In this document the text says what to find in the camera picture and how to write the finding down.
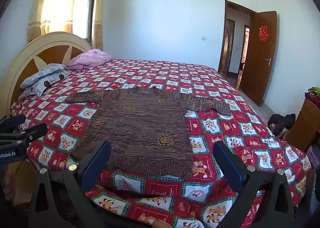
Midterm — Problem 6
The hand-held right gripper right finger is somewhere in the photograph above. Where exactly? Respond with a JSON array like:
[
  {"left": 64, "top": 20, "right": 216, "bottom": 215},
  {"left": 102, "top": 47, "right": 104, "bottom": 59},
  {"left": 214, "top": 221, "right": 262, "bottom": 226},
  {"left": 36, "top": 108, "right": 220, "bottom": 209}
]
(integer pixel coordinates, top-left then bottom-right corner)
[{"left": 212, "top": 140, "right": 298, "bottom": 228}]

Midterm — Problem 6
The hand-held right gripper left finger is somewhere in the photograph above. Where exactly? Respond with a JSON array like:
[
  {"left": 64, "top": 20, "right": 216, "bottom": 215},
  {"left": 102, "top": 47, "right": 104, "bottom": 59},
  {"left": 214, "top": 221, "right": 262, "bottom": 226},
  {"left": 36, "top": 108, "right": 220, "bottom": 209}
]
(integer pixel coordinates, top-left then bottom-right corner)
[{"left": 28, "top": 140, "right": 112, "bottom": 228}]

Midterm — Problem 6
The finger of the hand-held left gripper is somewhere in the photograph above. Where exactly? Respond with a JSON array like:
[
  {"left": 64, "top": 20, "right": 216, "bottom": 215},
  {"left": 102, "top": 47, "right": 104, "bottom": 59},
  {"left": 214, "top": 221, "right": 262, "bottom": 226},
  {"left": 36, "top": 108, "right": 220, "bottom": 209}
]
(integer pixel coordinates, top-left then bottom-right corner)
[
  {"left": 0, "top": 114, "right": 27, "bottom": 131},
  {"left": 14, "top": 123, "right": 48, "bottom": 146}
]

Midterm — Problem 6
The brown knitted sweater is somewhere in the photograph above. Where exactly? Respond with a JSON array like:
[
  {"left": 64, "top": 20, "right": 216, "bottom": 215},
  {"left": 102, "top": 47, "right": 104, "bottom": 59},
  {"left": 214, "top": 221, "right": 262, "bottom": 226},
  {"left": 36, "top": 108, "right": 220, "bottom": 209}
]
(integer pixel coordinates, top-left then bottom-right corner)
[{"left": 64, "top": 86, "right": 232, "bottom": 179}]

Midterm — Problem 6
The dark clothes pile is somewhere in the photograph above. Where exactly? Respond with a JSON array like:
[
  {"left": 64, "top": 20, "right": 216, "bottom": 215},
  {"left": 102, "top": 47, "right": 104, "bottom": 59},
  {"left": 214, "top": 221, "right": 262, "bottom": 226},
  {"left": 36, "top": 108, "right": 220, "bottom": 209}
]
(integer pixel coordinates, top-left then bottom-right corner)
[{"left": 267, "top": 113, "right": 297, "bottom": 141}]

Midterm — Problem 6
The pile of colourful clothes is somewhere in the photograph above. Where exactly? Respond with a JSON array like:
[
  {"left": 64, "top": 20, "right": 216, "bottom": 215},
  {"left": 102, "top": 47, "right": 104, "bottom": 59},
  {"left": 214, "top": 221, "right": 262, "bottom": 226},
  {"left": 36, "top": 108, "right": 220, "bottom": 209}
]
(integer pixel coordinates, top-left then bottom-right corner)
[{"left": 304, "top": 86, "right": 320, "bottom": 107}]

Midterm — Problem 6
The grey dotted pillow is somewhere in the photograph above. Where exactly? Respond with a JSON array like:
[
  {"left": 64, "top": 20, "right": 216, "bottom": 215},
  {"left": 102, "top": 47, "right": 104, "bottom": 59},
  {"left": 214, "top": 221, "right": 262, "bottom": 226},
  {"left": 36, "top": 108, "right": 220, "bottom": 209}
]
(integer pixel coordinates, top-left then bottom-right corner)
[{"left": 24, "top": 69, "right": 72, "bottom": 97}]

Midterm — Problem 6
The grey floral pillow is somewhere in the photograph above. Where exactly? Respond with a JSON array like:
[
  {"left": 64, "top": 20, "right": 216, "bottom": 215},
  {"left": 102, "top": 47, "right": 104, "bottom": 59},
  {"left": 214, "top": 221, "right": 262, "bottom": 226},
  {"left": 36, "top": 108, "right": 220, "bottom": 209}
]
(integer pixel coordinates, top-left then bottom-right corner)
[{"left": 20, "top": 63, "right": 67, "bottom": 89}]

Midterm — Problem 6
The red patchwork printed blanket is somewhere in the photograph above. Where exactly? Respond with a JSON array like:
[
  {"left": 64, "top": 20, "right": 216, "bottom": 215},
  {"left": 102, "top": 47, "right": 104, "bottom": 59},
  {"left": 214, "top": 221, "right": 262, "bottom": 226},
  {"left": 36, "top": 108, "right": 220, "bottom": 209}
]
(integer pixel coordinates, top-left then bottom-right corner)
[{"left": 10, "top": 59, "right": 313, "bottom": 228}]

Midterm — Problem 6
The cream and wood headboard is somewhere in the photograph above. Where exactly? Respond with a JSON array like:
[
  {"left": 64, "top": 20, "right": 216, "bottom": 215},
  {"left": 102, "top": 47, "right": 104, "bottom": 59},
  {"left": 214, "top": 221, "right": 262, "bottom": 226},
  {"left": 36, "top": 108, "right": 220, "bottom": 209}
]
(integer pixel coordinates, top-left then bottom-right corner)
[{"left": 0, "top": 31, "right": 93, "bottom": 118}]

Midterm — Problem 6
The wooden cabinet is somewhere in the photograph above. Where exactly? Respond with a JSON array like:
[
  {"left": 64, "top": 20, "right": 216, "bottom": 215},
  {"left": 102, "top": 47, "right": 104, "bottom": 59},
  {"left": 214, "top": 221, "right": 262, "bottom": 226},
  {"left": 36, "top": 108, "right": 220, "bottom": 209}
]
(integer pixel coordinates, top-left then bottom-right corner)
[{"left": 287, "top": 98, "right": 320, "bottom": 153}]

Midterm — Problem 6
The pink pillow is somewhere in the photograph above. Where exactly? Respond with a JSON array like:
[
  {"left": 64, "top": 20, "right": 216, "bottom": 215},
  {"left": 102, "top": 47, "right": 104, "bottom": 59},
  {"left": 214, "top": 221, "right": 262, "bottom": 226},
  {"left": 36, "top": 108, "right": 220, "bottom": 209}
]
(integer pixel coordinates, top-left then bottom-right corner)
[{"left": 65, "top": 48, "right": 115, "bottom": 70}]

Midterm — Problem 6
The brown wooden door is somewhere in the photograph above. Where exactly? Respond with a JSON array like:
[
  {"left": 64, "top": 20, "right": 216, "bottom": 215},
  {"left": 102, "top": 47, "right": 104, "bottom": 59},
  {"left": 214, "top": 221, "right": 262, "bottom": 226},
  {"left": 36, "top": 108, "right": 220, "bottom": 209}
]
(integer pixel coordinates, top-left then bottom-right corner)
[{"left": 239, "top": 11, "right": 278, "bottom": 107}]

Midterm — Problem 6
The sheer yellow curtain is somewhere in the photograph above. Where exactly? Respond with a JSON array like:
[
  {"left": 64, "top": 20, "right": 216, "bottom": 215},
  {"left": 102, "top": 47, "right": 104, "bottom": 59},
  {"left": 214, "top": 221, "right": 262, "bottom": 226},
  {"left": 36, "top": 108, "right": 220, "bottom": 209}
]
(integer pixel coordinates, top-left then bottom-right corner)
[{"left": 27, "top": 0, "right": 82, "bottom": 42}]

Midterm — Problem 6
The window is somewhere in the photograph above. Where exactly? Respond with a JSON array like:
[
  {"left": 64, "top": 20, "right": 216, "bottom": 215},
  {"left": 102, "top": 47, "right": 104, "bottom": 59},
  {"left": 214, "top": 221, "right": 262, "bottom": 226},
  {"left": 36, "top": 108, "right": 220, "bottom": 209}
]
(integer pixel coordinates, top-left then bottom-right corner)
[{"left": 72, "top": 0, "right": 97, "bottom": 43}]

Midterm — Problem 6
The brown door frame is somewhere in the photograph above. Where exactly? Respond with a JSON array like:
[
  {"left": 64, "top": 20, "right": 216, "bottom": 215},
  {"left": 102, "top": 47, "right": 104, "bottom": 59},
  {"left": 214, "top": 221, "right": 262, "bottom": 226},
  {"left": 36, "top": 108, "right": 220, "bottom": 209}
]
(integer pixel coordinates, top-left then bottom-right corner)
[{"left": 217, "top": 0, "right": 258, "bottom": 79}]

